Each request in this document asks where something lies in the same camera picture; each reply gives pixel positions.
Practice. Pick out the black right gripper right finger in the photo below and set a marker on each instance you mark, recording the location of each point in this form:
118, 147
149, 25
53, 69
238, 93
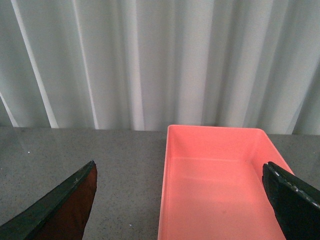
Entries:
295, 203

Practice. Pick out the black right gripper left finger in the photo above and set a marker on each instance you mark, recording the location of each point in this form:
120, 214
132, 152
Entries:
62, 214

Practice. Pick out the white pleated curtain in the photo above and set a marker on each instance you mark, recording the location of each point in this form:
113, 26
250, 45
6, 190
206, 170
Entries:
146, 64

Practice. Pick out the pink plastic bin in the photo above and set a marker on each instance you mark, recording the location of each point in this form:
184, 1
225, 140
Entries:
212, 185

